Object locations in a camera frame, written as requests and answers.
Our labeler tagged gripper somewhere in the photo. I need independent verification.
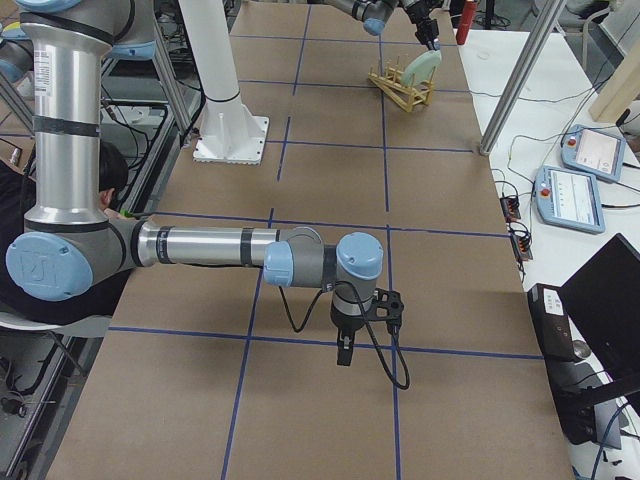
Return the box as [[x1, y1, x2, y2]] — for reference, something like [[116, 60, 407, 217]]
[[405, 0, 440, 51], [330, 294, 364, 366]]

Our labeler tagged red cylinder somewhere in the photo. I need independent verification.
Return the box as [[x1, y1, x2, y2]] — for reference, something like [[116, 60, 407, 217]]
[[456, 0, 478, 46]]

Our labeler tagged aluminium frame post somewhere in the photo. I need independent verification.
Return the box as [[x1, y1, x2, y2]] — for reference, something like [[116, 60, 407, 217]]
[[479, 0, 566, 156]]

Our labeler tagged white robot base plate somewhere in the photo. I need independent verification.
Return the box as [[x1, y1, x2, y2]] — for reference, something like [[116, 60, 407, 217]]
[[193, 113, 269, 165]]

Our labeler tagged black computer box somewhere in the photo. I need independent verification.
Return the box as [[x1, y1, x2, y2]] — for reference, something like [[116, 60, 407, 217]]
[[527, 283, 576, 362]]

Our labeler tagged near teach pendant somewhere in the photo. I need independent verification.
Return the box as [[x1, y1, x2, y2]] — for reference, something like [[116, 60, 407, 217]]
[[534, 165, 606, 234]]

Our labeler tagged brown paper table cover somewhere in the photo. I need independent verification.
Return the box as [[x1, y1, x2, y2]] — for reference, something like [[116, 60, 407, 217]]
[[48, 2, 572, 479]]

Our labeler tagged black monitor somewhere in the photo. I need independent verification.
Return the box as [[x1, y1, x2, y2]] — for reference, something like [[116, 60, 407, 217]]
[[548, 233, 639, 445]]

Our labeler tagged seated person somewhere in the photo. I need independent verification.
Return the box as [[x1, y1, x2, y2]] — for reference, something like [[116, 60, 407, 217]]
[[1, 162, 130, 325]]

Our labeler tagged teach pendant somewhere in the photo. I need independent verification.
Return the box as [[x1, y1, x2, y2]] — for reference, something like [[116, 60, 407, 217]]
[[561, 124, 624, 183], [534, 165, 606, 234]]

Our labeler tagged pale green plate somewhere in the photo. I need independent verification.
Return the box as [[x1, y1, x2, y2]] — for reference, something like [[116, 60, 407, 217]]
[[400, 50, 442, 87]]

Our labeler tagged far teach pendant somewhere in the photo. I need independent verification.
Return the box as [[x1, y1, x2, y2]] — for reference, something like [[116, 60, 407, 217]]
[[561, 124, 624, 183]]

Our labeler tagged wooden dish rack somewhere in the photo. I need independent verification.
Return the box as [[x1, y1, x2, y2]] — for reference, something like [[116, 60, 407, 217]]
[[368, 57, 437, 113]]

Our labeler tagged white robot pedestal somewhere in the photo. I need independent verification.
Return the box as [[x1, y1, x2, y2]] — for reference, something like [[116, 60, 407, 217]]
[[179, 0, 252, 137]]

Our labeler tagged orange connector box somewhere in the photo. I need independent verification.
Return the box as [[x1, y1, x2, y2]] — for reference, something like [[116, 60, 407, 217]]
[[499, 195, 521, 222], [510, 231, 533, 262]]

